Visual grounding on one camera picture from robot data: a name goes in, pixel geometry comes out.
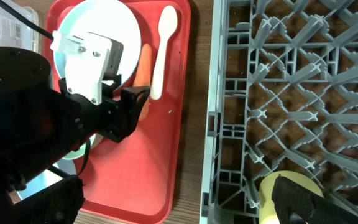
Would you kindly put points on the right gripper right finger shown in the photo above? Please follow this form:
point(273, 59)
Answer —
point(295, 204)

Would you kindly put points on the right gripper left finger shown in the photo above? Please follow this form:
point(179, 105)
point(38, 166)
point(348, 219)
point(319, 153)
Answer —
point(56, 204)

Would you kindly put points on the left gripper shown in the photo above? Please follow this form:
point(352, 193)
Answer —
point(113, 119)

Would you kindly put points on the orange carrot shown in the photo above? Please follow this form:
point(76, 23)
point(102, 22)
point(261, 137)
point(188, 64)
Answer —
point(144, 69)

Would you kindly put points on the yellow plastic cup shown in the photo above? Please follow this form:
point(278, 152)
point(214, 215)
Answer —
point(267, 213)

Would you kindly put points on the light blue bowl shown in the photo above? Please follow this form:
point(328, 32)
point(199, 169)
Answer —
point(47, 178)

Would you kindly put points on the green bowl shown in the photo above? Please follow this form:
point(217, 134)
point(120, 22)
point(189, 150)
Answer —
point(94, 140)

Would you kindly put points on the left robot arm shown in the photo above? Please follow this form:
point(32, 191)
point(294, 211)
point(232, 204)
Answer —
point(39, 126)

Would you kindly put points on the grey dishwasher rack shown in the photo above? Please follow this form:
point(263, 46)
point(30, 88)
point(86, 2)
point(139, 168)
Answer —
point(283, 95)

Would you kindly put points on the red serving tray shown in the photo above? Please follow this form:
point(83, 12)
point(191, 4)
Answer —
point(133, 180)

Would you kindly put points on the large light blue plate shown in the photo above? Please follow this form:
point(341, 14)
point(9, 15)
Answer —
point(111, 19)

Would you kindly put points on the white plastic spoon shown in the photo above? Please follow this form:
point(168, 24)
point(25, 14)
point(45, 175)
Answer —
point(166, 27)

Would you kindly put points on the clear plastic bin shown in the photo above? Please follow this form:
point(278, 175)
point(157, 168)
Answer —
point(14, 33)

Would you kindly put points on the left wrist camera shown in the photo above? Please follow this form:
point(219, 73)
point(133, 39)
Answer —
point(88, 59)

